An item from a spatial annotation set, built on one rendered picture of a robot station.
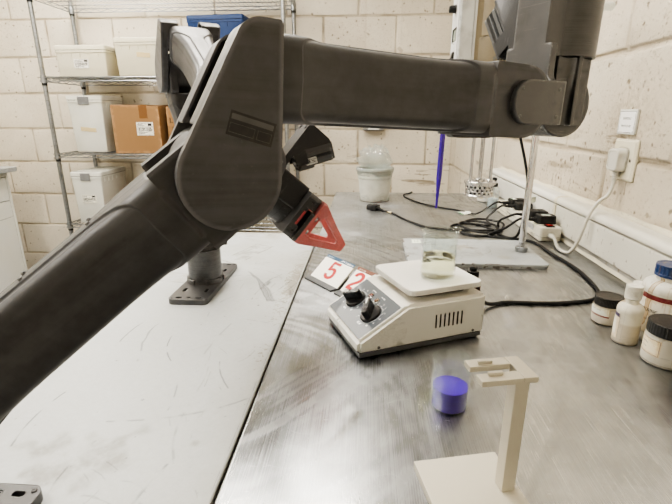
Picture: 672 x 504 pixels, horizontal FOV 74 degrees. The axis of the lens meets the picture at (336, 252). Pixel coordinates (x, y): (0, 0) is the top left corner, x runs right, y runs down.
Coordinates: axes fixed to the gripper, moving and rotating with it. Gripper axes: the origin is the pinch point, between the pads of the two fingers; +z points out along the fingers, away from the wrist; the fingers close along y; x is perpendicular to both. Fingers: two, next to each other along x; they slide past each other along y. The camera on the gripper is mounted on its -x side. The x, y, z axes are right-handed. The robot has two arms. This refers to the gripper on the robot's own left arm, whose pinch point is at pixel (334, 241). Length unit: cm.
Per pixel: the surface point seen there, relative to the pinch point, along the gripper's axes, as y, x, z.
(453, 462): -32.2, 9.5, 8.4
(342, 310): -3.0, 7.4, 6.6
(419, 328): -11.8, 2.3, 12.8
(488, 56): 19, -48, 11
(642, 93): 9, -62, 38
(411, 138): 207, -86, 94
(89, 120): 254, 32, -61
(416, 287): -10.2, -1.9, 9.3
